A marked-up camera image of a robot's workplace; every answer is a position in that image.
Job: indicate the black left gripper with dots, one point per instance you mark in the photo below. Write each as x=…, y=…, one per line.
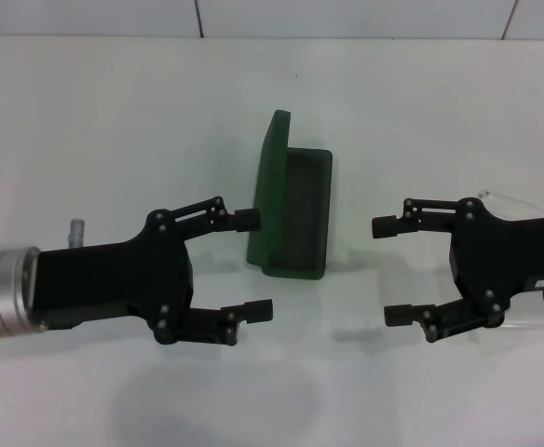
x=113, y=279

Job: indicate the green glasses case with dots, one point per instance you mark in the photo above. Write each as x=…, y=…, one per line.
x=272, y=186

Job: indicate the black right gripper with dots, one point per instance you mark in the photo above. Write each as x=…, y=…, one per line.
x=500, y=256

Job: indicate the clear transparent glasses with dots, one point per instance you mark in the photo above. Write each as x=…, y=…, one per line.
x=500, y=197

